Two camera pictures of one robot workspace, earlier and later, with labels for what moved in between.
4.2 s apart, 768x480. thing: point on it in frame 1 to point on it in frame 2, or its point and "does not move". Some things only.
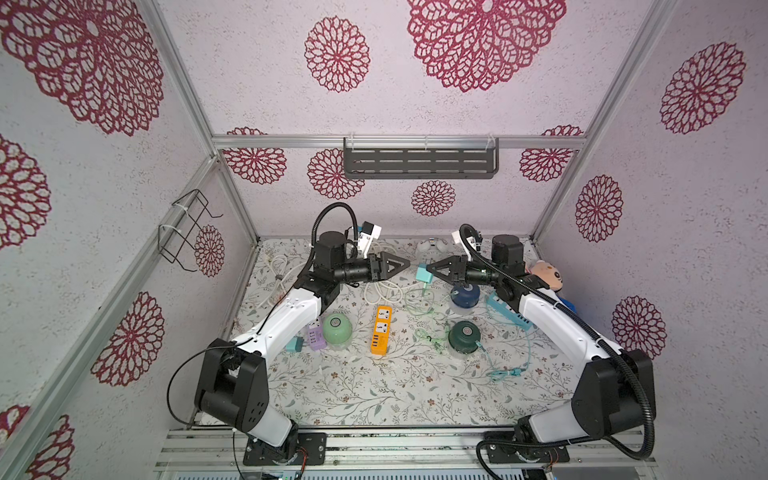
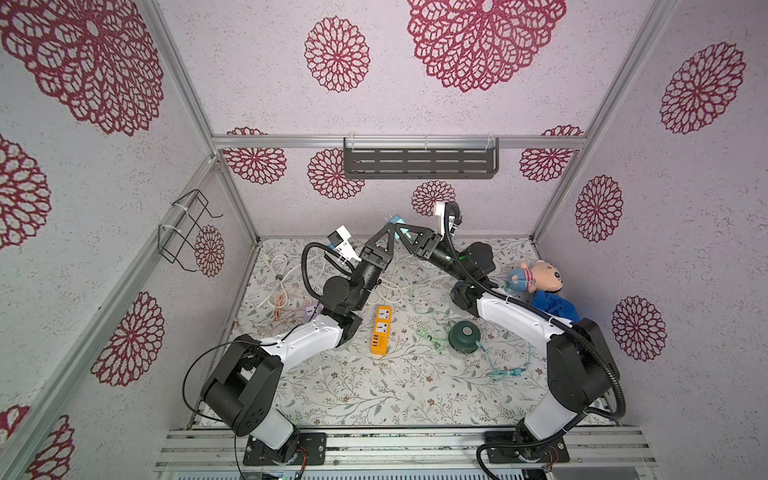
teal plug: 422,274 to 396,220
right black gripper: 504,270 to 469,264
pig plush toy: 549,273 does not move
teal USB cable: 494,372 does not move
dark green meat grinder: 463,335 does not move
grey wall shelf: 421,158 does not move
